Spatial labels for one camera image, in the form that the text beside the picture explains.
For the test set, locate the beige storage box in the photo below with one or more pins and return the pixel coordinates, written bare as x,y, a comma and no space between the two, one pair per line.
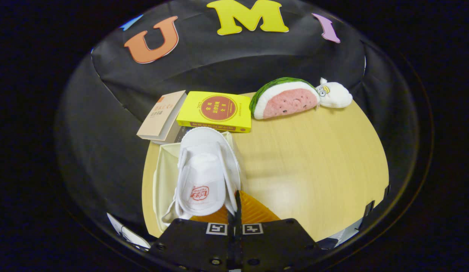
164,170

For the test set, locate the white shoe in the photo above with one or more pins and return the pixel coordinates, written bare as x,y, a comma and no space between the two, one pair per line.
204,170

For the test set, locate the beige book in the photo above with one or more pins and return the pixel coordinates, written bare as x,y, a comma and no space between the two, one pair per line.
158,117

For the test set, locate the yellow book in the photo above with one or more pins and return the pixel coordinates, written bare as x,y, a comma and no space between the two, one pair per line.
219,109

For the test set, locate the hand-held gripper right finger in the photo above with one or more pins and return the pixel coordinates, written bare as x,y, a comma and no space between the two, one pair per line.
276,245

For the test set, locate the watermelon plush toy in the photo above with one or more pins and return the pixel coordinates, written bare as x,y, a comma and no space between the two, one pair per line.
287,100

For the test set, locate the white plush toy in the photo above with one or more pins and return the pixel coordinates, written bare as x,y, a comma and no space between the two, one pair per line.
336,96

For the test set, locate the white paper sheet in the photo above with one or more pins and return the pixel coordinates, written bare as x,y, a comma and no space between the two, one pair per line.
130,234

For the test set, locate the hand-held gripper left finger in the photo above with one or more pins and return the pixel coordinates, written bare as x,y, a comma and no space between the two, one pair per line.
192,245

